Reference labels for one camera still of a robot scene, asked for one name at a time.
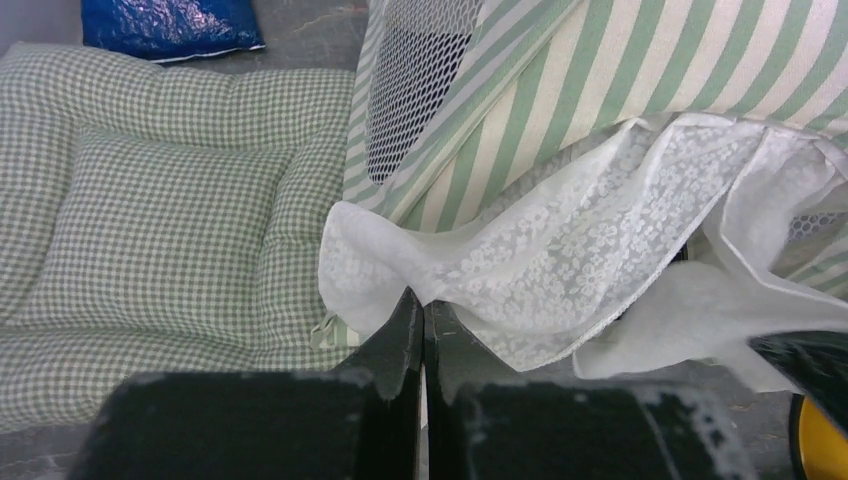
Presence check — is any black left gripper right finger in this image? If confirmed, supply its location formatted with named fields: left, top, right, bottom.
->
left=425, top=301, right=756, bottom=479

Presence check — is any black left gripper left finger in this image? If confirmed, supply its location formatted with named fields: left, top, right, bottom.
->
left=69, top=291, right=424, bottom=479

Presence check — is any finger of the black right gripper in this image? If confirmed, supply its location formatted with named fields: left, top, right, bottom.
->
left=748, top=331, right=847, bottom=436

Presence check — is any green striped pet tent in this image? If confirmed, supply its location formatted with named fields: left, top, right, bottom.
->
left=310, top=1, right=847, bottom=391

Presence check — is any green checked pet cushion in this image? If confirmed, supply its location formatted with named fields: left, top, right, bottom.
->
left=1, top=43, right=353, bottom=432

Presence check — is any yellow pet bowl holder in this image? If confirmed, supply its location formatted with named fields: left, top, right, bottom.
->
left=788, top=395, right=847, bottom=480

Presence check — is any blue Doritos chip bag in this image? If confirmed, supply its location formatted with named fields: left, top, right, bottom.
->
left=80, top=0, right=266, bottom=63

